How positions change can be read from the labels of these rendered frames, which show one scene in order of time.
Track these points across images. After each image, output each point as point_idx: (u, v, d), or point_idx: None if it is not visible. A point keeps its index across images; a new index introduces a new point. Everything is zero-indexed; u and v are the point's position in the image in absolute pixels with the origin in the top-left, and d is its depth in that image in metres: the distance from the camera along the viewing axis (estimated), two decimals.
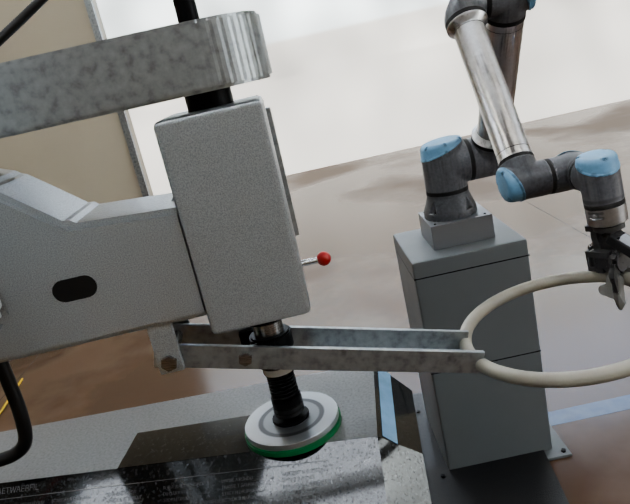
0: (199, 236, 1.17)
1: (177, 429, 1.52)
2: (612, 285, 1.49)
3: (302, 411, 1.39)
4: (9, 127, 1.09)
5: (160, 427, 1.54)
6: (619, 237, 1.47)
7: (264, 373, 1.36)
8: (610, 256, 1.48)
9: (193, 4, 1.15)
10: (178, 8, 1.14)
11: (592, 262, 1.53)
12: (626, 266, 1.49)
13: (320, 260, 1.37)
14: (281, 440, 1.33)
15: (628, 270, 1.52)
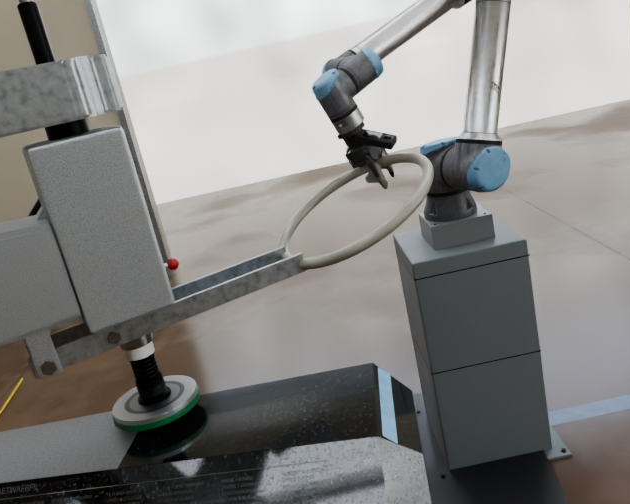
0: (74, 246, 1.33)
1: (177, 429, 1.52)
2: (373, 172, 1.88)
3: (165, 388, 1.57)
4: None
5: (160, 427, 1.54)
6: (363, 134, 1.85)
7: (128, 358, 1.52)
8: (363, 151, 1.86)
9: (50, 48, 1.34)
10: (37, 51, 1.32)
11: (353, 161, 1.90)
12: (377, 154, 1.88)
13: (170, 265, 1.60)
14: (176, 378, 1.65)
15: (380, 157, 1.91)
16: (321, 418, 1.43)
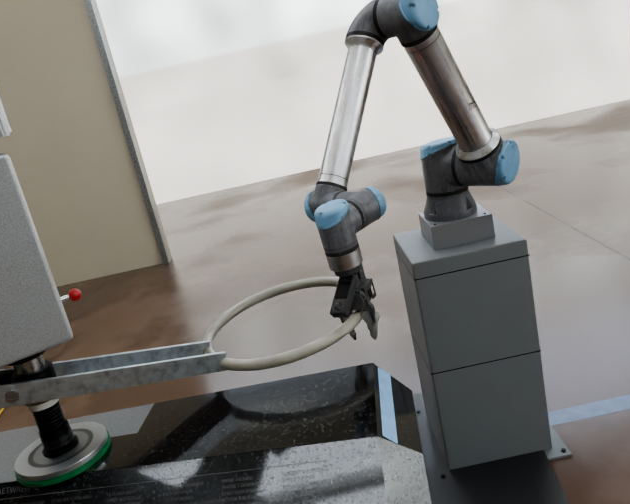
0: None
1: (177, 429, 1.52)
2: None
3: (72, 438, 1.49)
4: None
5: (160, 427, 1.54)
6: (342, 282, 1.63)
7: (30, 409, 1.44)
8: None
9: None
10: None
11: None
12: (351, 308, 1.65)
13: (72, 296, 1.52)
14: None
15: (363, 312, 1.66)
16: (321, 418, 1.43)
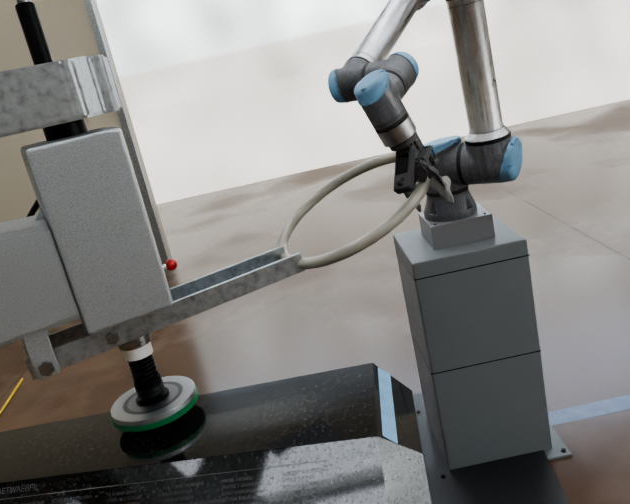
0: (72, 247, 1.33)
1: (177, 429, 1.52)
2: None
3: (163, 389, 1.57)
4: None
5: (160, 427, 1.54)
6: (399, 156, 1.56)
7: (127, 359, 1.52)
8: None
9: (48, 48, 1.33)
10: (35, 51, 1.32)
11: None
12: (415, 180, 1.59)
13: (169, 265, 1.60)
14: (184, 394, 1.56)
15: (430, 181, 1.59)
16: (321, 418, 1.43)
